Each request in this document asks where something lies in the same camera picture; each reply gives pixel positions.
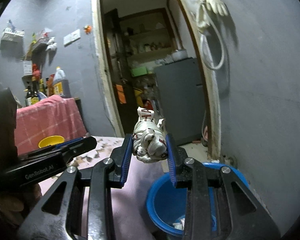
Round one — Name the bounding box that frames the white rubber glove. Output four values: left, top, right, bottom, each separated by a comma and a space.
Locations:
203, 0, 229, 16

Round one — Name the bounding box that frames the metal pot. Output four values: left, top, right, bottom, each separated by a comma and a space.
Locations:
171, 49, 188, 62

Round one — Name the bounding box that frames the blue plastic bucket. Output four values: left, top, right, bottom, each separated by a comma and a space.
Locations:
146, 163, 249, 239

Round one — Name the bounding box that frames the wall shelf rack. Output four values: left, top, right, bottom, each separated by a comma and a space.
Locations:
24, 30, 49, 60

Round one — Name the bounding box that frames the white wrapper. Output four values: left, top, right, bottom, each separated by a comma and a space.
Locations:
133, 107, 168, 164

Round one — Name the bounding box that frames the large oil jug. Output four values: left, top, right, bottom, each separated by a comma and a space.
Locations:
52, 67, 71, 98

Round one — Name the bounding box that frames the pink checkered cloth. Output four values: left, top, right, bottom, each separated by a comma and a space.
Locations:
14, 95, 87, 155

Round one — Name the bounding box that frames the dark soy sauce bottle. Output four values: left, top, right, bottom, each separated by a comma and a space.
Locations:
25, 76, 40, 106

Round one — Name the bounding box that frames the yellow bowl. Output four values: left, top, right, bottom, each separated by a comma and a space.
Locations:
38, 135, 65, 148

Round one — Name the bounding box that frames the left hand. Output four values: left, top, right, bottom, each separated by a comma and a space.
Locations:
0, 184, 42, 228

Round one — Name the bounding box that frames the white hose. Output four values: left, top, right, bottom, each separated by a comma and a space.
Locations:
196, 4, 225, 71

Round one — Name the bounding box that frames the white wall switch panel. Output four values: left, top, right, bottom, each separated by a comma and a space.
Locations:
63, 29, 81, 47

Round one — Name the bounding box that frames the pink floral tablecloth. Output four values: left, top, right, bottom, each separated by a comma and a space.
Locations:
38, 135, 171, 240

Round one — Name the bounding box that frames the grey refrigerator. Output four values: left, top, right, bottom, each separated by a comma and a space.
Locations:
154, 58, 206, 145

